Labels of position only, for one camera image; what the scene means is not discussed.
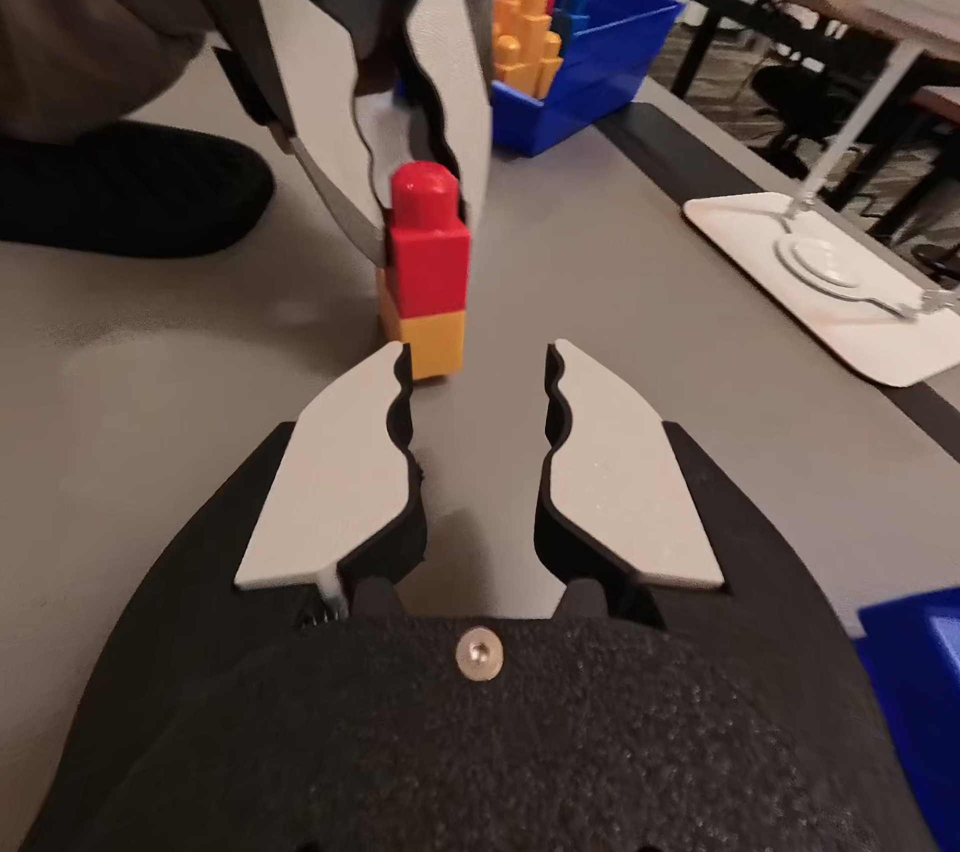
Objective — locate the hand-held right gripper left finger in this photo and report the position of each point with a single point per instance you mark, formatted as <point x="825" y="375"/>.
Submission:
<point x="330" y="492"/>

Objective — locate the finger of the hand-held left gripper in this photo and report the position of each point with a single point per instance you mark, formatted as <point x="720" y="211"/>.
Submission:
<point x="450" y="80"/>
<point x="315" y="87"/>

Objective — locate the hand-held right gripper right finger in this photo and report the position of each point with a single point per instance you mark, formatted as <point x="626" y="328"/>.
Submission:
<point x="630" y="492"/>

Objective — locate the blue storage bin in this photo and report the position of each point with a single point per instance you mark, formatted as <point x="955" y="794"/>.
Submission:
<point x="915" y="679"/>
<point x="600" y="80"/>

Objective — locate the red mega block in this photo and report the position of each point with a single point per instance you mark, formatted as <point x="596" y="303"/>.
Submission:
<point x="427" y="252"/>

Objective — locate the yellow mega block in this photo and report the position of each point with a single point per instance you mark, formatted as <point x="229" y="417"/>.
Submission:
<point x="435" y="342"/>

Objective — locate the person's left forearm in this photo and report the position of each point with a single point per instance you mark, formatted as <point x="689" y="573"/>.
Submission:
<point x="75" y="5"/>

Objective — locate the pile of mega blocks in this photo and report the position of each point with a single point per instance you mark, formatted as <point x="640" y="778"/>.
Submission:
<point x="525" y="42"/>

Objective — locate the black mesh pad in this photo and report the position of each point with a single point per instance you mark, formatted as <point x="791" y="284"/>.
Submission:
<point x="112" y="192"/>

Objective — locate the white document stand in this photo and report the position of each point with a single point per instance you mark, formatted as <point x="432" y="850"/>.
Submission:
<point x="825" y="297"/>

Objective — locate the black office chair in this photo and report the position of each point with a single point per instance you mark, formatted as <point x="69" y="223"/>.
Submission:
<point x="795" y="95"/>

